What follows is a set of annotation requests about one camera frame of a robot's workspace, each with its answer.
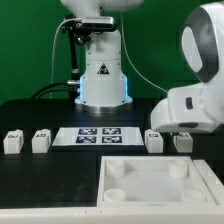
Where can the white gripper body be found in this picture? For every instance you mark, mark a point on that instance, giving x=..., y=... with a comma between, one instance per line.
x=190, y=109

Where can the white square tabletop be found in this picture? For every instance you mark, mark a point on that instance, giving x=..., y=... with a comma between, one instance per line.
x=151, y=181

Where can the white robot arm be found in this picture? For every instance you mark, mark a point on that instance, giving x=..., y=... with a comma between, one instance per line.
x=103, y=85

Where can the white sheet with tags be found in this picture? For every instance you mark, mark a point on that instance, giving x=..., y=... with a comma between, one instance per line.
x=124, y=136

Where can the black camera stand pole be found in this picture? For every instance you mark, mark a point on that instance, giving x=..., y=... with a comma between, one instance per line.
x=73, y=57

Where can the black camera on mount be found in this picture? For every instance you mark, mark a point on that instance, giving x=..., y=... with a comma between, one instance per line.
x=83, y=27

